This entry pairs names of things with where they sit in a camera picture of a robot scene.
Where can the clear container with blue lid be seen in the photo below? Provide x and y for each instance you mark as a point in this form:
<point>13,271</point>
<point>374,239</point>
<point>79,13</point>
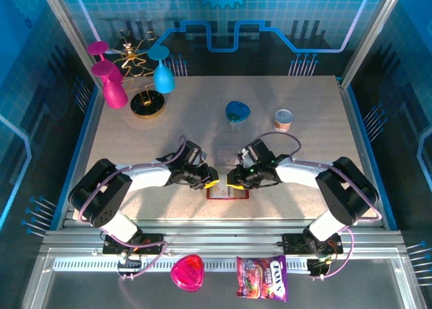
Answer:
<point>238,110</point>

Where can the blue wine glass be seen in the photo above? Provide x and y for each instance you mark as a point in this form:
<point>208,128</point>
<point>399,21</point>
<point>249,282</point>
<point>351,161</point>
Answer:
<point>164,79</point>

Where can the aluminium frame beam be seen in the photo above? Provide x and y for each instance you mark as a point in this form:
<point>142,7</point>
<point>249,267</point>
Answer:
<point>219,236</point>

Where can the small black electronics module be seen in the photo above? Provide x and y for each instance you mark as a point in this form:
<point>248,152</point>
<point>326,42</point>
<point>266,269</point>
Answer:
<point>319,268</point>
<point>130,264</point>

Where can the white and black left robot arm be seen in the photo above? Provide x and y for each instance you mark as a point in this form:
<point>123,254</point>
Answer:
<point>148,177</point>

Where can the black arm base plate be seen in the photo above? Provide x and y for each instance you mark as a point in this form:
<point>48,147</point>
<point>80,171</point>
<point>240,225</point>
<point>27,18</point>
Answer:
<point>155,241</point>
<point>292,243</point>

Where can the aluminium frame post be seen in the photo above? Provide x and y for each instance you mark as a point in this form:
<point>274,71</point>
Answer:
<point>72,35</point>
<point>371,35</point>

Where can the gold glass holder stand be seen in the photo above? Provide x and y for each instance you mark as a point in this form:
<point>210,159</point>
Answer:
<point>148,105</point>

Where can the pink heart-shaped bowl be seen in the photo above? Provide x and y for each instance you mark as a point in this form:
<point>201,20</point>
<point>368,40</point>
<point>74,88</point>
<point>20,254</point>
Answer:
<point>187,272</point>

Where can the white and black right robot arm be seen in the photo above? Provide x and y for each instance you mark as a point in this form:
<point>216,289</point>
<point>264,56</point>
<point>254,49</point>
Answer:
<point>297,174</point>

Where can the white VIP card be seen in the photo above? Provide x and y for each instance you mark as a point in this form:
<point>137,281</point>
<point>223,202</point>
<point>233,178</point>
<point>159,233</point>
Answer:
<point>225,156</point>

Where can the pink wine glass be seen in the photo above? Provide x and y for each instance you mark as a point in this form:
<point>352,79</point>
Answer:
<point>98,48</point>
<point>114,93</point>

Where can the red leather card holder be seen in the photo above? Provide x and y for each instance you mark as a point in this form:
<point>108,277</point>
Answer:
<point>222,192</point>

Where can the purple candy bag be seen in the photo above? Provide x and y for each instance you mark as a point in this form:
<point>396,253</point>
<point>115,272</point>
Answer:
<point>261,278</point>

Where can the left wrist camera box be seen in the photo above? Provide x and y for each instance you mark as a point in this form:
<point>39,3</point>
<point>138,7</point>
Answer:
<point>194,152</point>

